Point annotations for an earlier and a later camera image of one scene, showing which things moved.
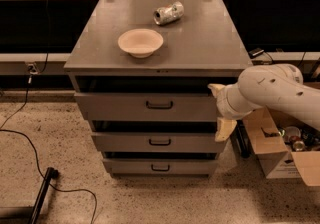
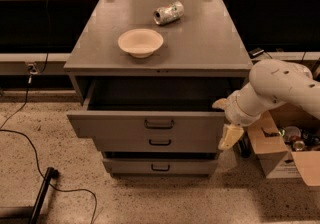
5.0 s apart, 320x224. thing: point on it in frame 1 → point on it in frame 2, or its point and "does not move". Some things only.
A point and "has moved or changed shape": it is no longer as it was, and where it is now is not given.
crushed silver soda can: (168, 13) does not move
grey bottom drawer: (160, 166) does not move
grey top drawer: (182, 106) has moved or changed shape
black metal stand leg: (51, 173) does not move
